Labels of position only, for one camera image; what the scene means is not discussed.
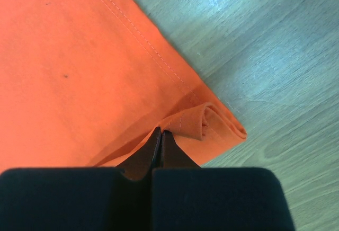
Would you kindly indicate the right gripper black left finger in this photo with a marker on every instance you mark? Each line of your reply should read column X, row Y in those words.
column 91, row 198

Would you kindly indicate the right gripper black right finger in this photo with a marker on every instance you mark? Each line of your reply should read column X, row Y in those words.
column 187, row 197

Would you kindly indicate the orange t shirt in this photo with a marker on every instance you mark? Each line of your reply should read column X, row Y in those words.
column 85, row 82

